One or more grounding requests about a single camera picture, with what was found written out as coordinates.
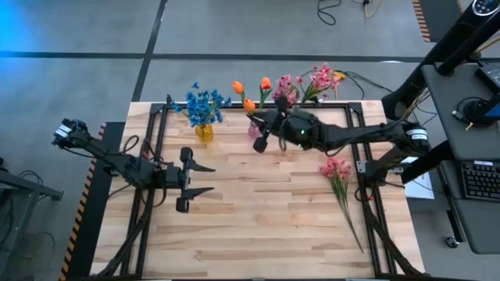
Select grey metal stand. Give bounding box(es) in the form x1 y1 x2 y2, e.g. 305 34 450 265
0 155 64 281

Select dark floor mat striped edge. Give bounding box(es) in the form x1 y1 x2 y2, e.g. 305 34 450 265
412 0 464 43

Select yellow glass vase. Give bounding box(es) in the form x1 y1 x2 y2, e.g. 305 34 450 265
194 123 215 144

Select yellow floor cable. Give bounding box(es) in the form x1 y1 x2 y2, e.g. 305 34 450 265
362 0 384 20

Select blue artificial flower bunch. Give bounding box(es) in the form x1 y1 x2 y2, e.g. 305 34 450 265
195 89 232 126
171 81 214 130

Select black monitor stand pole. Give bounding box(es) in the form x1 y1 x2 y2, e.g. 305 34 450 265
436 15 500 77

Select black keyboard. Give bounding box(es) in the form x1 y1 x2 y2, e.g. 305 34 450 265
460 159 500 203

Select grey side desk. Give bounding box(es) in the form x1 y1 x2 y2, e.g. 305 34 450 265
420 63 500 255

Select purple glass vase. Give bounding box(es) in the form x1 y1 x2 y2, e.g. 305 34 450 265
247 123 263 141

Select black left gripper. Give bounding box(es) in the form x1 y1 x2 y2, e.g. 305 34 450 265
163 146 217 214

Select black round monitor base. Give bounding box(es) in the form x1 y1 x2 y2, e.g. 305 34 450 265
455 92 500 126

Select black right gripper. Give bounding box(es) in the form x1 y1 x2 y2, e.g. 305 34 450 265
246 95 292 155

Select white paper sheet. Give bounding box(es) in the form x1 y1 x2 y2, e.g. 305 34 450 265
402 155 435 201

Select black floor cable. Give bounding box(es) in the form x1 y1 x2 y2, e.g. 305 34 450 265
316 0 344 27

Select black tower fan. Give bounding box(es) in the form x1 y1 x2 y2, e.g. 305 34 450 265
381 0 500 121

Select black hazard striped base plate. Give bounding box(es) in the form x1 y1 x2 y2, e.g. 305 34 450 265
58 120 127 281

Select pink artificial flower bunch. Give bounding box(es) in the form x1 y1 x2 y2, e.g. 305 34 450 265
300 62 341 105
319 157 365 254
272 73 302 106

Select black aluminium table frame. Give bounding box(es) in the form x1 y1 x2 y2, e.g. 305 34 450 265
95 100 425 280

